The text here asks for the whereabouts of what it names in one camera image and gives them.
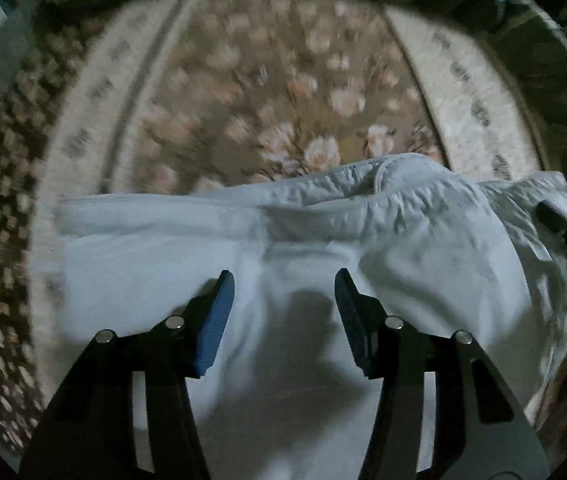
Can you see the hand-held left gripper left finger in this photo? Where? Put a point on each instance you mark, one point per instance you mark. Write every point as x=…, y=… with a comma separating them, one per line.
x=216, y=330

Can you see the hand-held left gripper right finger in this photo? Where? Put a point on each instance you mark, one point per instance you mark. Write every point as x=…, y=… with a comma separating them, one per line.
x=356, y=330

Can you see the floral patterned blanket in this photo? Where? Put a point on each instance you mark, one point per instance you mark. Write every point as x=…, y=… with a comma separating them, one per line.
x=263, y=85

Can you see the white padded jacket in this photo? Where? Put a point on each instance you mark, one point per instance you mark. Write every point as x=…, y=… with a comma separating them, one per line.
x=283, y=240

